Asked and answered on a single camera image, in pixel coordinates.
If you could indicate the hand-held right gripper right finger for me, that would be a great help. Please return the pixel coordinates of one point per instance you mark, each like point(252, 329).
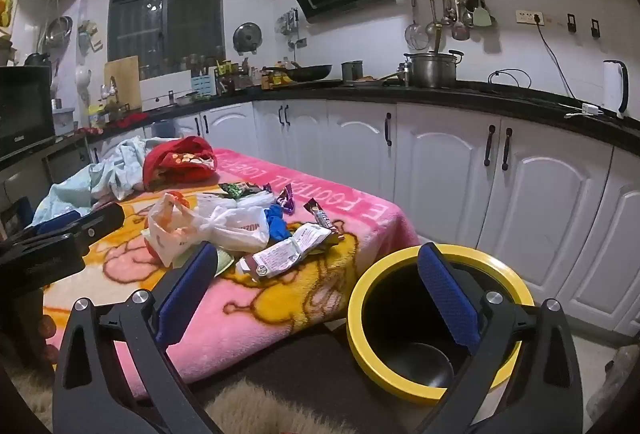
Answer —
point(447, 299)

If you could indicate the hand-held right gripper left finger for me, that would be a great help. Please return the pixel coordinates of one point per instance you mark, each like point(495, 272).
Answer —
point(187, 294)

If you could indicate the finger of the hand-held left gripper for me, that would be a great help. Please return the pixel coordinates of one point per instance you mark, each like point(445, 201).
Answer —
point(57, 221)
point(107, 214)

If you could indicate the white bag with orange dots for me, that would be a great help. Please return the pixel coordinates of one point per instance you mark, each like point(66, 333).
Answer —
point(167, 234)

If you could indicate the yellow rimmed black bin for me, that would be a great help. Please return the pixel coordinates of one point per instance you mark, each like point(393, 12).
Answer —
point(356, 309)

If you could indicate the white snack wrapper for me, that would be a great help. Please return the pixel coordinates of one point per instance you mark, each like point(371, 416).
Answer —
point(285, 256)

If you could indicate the green snack wrapper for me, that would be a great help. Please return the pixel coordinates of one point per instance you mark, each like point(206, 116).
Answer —
point(240, 189)

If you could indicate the purple candy wrapper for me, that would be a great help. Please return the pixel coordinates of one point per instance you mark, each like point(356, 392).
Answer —
point(286, 198)

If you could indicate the brown chocolate bar wrapper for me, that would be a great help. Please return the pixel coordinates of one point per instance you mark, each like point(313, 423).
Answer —
point(320, 214)

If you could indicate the light blue cloth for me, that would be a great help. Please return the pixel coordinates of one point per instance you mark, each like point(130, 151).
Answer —
point(100, 179)

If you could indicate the red embroidered cloth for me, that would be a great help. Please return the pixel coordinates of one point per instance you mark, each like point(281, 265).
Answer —
point(175, 159)

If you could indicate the pink cartoon printed blanket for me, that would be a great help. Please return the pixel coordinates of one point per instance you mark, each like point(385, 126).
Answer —
point(280, 309)

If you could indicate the black microwave oven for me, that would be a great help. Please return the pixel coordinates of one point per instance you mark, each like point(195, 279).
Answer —
point(25, 109)

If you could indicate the beige fur rug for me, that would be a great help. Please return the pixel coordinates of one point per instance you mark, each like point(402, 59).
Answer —
point(260, 406)

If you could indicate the row of white base cabinets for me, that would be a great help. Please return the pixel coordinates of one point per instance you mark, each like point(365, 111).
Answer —
point(450, 164)

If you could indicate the wooden cutting board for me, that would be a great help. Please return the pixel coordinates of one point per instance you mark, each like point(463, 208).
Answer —
point(125, 79)

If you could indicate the blue utensil holder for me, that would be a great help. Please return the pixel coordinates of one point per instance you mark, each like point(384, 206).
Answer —
point(205, 85)

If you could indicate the crumpled clear plastic bag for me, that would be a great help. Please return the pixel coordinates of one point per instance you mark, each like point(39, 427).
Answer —
point(612, 379)

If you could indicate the dark framed window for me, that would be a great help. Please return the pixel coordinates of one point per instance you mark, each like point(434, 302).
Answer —
point(145, 29)

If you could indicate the hanging steel bowl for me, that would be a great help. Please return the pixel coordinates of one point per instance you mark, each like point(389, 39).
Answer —
point(60, 30)

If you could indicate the row of condiment bottles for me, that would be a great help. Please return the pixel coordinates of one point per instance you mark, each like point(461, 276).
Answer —
point(250, 77)

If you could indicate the black kitchen countertop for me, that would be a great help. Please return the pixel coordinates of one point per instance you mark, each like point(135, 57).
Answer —
point(500, 92)

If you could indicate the steel pot lid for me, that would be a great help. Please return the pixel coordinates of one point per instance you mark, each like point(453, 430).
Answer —
point(246, 37)

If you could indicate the steel stockpot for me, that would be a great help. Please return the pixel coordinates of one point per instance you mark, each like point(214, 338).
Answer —
point(435, 72)

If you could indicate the small steel teapot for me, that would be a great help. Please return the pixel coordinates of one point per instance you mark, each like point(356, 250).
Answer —
point(404, 73)

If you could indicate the white power adapter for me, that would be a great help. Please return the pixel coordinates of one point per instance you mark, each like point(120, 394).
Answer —
point(590, 108)

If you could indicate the black wok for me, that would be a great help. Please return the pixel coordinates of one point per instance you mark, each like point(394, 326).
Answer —
point(310, 73)

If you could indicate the metal mug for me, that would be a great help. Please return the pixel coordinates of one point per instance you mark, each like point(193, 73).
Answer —
point(352, 70)

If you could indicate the small hung kitchen tools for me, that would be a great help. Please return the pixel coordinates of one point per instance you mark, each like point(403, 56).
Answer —
point(289, 22)

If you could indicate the white electric kettle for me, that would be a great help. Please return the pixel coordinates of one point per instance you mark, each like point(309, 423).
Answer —
point(611, 87)

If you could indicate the rack of hanging kitchen utensils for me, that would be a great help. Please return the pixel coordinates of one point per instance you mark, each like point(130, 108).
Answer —
point(482, 17)

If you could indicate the yellow wall picture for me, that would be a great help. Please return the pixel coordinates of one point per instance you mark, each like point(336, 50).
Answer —
point(7, 9)

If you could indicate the white wall socket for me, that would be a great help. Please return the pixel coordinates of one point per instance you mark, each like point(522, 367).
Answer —
point(525, 17)

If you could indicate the black wall hook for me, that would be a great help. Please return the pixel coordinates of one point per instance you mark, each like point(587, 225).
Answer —
point(595, 27)
point(571, 23)

